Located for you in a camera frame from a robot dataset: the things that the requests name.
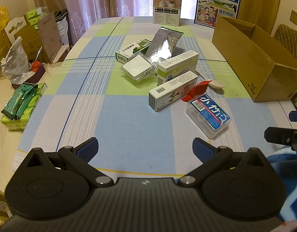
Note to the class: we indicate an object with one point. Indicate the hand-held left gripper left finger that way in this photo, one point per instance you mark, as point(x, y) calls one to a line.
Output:
point(89, 147)

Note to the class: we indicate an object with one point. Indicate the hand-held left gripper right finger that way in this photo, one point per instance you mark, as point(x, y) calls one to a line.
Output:
point(202, 147)

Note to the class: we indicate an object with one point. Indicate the clear floss box blue label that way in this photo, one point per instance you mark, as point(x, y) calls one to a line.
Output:
point(208, 112)

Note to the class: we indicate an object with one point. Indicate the brown cardboard box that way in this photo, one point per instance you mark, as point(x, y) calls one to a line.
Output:
point(259, 72)

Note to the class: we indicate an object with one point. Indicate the red packet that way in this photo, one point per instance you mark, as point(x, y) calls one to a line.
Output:
point(198, 89)

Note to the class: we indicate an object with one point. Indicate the white spoon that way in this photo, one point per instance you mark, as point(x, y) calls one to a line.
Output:
point(217, 84)

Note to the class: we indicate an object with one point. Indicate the long white barcode box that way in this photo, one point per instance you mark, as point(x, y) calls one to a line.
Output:
point(172, 87)

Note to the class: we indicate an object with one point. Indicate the green white medicine box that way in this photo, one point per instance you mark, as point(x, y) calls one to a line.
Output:
point(126, 52)

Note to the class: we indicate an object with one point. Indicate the silver foil pouch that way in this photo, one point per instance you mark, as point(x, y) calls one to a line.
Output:
point(163, 46)

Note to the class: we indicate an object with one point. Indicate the checked tablecloth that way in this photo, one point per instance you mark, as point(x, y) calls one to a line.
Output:
point(114, 116)

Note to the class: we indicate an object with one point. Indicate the light green tissue pack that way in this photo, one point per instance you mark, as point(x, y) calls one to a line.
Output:
point(17, 123)

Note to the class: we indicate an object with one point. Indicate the quilted tan chair cushion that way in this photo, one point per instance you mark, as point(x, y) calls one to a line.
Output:
point(291, 38)

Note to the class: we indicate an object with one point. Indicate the dark green foil packet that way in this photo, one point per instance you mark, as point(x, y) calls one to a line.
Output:
point(26, 101)
point(11, 101)

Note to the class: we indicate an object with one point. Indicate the dark brown bowl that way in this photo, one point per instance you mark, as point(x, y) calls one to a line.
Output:
point(37, 73)

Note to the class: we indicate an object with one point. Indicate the metal spoon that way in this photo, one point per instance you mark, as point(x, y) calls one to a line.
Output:
point(38, 54)

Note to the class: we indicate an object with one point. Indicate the printed clear plastic bag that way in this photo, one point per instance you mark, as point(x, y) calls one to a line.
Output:
point(15, 60)

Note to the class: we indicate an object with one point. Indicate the white paper bag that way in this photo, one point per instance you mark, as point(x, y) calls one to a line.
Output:
point(63, 29)

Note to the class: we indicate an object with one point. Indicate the brown curtain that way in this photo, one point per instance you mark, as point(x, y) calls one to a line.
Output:
point(259, 0)

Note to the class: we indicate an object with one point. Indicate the plain brown carton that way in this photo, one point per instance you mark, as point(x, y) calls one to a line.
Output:
point(27, 38)

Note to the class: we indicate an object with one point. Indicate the white product box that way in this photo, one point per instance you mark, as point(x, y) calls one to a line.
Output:
point(166, 14)

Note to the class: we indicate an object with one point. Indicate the blue milk carton box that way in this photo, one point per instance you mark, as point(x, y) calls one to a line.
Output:
point(218, 2)

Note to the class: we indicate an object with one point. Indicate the white chair back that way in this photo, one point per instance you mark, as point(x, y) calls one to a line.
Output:
point(11, 26)

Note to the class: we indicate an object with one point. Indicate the stack of green tissue packs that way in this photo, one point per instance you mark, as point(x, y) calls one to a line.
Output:
point(33, 14)

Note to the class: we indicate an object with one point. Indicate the yellow plastic bag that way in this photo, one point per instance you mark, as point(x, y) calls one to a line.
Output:
point(0, 17)

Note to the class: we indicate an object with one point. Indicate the beige wall socket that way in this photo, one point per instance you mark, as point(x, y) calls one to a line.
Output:
point(294, 17)

